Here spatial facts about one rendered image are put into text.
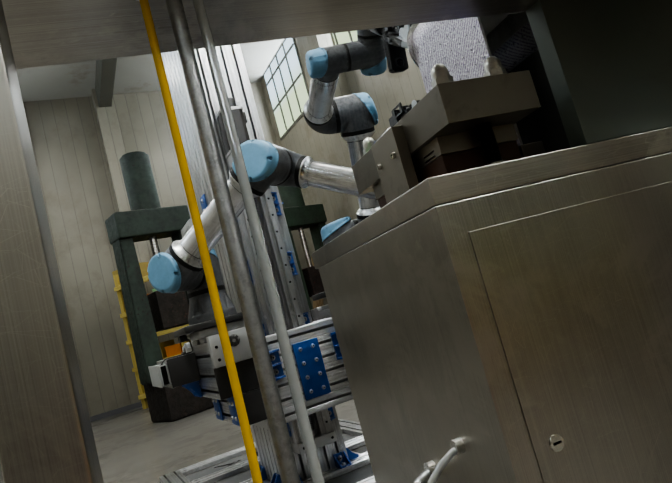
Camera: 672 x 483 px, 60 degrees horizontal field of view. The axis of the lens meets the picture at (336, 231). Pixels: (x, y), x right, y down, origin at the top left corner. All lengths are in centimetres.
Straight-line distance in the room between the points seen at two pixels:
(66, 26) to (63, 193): 993
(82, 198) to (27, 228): 1010
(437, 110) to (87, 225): 981
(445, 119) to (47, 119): 1041
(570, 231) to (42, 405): 69
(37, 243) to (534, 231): 62
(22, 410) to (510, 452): 57
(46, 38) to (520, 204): 63
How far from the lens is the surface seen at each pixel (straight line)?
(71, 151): 1088
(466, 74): 116
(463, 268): 80
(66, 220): 1054
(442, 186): 81
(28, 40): 77
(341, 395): 196
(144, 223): 719
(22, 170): 55
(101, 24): 75
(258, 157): 158
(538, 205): 88
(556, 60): 100
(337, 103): 197
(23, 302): 53
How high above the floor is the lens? 77
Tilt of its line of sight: 7 degrees up
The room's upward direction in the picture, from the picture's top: 15 degrees counter-clockwise
